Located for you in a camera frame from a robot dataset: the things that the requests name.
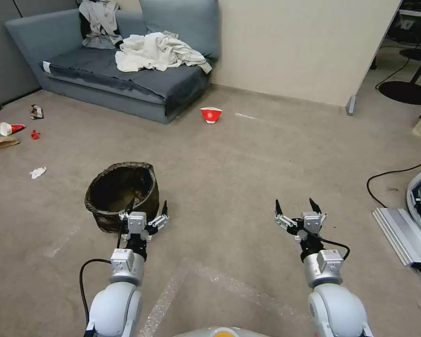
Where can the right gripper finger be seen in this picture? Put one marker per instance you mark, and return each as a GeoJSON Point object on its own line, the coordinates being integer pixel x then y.
{"type": "Point", "coordinates": [281, 218]}
{"type": "Point", "coordinates": [317, 209]}

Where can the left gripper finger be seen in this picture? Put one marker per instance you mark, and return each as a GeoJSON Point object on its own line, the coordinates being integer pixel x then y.
{"type": "Point", "coordinates": [124, 217]}
{"type": "Point", "coordinates": [158, 221]}

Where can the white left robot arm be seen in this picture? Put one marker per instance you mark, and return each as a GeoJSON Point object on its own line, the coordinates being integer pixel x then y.
{"type": "Point", "coordinates": [116, 302]}

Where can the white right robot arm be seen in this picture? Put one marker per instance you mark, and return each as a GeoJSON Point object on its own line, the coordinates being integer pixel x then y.
{"type": "Point", "coordinates": [331, 295]}

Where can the dark round trash can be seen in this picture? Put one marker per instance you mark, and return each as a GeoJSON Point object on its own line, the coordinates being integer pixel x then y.
{"type": "Point", "coordinates": [112, 189]}

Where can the crumpled white tissue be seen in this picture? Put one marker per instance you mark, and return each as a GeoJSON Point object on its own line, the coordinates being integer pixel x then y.
{"type": "Point", "coordinates": [38, 172]}

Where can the grey partition foot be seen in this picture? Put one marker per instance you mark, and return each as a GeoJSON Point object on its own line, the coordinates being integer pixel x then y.
{"type": "Point", "coordinates": [351, 104]}

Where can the red paper bowl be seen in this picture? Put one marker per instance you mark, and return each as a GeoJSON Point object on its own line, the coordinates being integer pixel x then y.
{"type": "Point", "coordinates": [211, 116]}

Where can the white robot front shell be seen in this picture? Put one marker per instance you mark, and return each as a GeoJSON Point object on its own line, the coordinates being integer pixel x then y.
{"type": "Point", "coordinates": [214, 332]}

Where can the small red plastic scrap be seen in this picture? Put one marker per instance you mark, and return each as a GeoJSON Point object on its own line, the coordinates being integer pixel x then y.
{"type": "Point", "coordinates": [35, 134]}

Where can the crumpled snack wrapper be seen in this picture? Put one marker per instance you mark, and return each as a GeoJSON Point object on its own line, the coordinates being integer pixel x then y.
{"type": "Point", "coordinates": [37, 111]}

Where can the brown paper bag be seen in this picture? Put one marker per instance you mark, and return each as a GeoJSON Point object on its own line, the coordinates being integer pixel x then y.
{"type": "Point", "coordinates": [1, 143]}

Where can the grey blue sofa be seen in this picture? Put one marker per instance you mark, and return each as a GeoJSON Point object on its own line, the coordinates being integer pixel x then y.
{"type": "Point", "coordinates": [101, 75]}

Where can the black round stand base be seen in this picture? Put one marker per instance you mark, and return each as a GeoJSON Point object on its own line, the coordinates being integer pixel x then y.
{"type": "Point", "coordinates": [405, 93]}

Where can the red white paper cup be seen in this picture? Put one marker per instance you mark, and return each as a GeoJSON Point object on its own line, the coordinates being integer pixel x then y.
{"type": "Point", "coordinates": [7, 128]}

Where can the crumpled white cloth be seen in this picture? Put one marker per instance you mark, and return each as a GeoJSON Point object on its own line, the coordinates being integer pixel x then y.
{"type": "Point", "coordinates": [154, 52]}

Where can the small black round base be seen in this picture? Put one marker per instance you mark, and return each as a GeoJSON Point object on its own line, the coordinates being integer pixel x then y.
{"type": "Point", "coordinates": [412, 53]}

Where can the grey white jacket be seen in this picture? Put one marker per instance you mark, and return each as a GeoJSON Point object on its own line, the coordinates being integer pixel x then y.
{"type": "Point", "coordinates": [98, 24]}

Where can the grey blue sofa cushion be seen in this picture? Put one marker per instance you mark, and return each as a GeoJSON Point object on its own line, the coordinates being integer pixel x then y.
{"type": "Point", "coordinates": [186, 24]}

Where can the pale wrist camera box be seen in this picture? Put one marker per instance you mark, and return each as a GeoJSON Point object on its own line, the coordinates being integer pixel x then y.
{"type": "Point", "coordinates": [136, 222]}
{"type": "Point", "coordinates": [311, 222]}

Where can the silver aluminium rail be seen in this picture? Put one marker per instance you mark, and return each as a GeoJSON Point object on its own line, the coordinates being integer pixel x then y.
{"type": "Point", "coordinates": [401, 235]}

